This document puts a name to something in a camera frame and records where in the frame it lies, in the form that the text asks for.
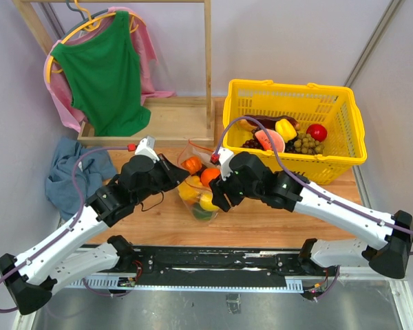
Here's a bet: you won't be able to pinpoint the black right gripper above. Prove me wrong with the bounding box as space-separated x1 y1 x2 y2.
209 168 262 212

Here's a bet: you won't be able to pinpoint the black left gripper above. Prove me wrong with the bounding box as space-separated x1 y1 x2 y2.
133 153 190 205

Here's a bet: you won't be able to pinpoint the yellow toy lemon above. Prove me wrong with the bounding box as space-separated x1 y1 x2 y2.
199 192 219 212

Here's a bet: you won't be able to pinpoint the clear zip top bag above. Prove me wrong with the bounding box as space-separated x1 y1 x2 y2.
177 140 220 222

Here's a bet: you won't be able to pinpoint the yellow toy bell pepper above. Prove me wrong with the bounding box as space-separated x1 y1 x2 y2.
178 175 204 205

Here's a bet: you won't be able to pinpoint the orange toy pumpkin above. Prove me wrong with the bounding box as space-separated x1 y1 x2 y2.
181 156 203 175

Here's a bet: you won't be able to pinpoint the orange toy tangerine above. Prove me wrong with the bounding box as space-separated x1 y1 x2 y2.
200 168 220 188

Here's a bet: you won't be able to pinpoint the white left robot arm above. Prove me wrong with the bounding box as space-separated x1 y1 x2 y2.
0 154 189 315

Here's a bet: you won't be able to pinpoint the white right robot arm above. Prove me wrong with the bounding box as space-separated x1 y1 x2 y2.
209 148 413 279

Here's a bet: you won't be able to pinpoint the green tank top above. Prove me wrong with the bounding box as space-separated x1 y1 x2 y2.
51 11 151 137

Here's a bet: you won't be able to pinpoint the wooden clothes rack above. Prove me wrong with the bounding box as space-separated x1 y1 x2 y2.
13 1 215 147

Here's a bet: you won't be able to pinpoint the dark purple toy grapes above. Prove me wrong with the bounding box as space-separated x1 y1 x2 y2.
242 138 297 153

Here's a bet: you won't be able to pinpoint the pink toy watermelon slice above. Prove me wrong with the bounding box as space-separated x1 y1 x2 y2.
255 129 286 153

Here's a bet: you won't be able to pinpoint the blue crumpled cloth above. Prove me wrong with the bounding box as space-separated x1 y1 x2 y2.
45 137 117 221

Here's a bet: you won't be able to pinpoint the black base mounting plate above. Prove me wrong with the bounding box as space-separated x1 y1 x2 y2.
93 244 340 289

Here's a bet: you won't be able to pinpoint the dark red toy eggplant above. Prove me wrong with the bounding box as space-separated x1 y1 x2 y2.
237 115 300 131

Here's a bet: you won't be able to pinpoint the yellow toy fruit in basket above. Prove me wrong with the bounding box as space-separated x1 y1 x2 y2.
275 119 297 142

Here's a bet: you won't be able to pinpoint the toy grape bunch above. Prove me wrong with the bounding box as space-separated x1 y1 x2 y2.
293 133 324 155

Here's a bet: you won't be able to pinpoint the red toy apple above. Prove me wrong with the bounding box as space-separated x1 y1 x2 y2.
306 124 328 142

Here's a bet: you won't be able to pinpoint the pink shirt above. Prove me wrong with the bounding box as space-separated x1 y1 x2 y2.
44 7 174 137

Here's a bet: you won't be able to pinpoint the yellow clothes hanger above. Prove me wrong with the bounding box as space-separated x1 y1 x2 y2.
45 1 146 83

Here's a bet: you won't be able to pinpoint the grey clothes hanger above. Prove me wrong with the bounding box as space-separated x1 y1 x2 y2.
65 0 107 28

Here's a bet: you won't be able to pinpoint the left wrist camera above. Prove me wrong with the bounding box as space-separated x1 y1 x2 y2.
134 135 159 163

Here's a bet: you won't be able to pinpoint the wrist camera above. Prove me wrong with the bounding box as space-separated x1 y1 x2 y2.
210 147 235 181
134 135 159 163

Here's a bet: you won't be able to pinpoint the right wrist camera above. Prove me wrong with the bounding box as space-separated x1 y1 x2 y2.
210 147 235 181

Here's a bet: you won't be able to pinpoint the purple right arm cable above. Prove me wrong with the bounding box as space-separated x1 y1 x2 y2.
215 115 413 303

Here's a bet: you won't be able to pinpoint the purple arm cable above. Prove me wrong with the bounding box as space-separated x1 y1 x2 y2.
215 115 413 303
0 145 137 314

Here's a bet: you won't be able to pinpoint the white slotted cable duct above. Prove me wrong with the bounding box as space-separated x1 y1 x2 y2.
68 275 304 294

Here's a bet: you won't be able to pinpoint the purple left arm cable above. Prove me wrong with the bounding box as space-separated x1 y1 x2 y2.
0 145 137 314

